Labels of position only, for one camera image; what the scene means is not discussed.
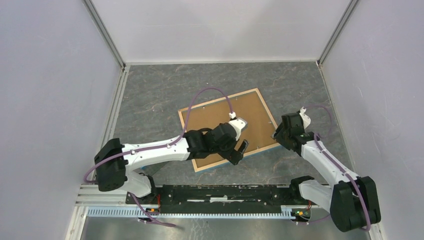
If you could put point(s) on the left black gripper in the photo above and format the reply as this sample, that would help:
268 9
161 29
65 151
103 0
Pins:
235 156

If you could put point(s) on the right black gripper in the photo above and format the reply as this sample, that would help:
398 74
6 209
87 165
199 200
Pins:
277 135

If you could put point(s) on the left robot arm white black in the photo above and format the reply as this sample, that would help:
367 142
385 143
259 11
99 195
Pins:
116 163

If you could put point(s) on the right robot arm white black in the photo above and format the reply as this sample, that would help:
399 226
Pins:
350 199

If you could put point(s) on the grey building block baseplate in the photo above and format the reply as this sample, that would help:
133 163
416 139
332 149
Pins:
150 170

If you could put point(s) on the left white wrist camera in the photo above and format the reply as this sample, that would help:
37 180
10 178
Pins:
238 123

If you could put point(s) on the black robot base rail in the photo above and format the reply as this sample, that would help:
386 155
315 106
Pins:
224 199

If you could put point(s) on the aluminium frame rail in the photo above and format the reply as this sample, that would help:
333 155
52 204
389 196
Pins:
119 203

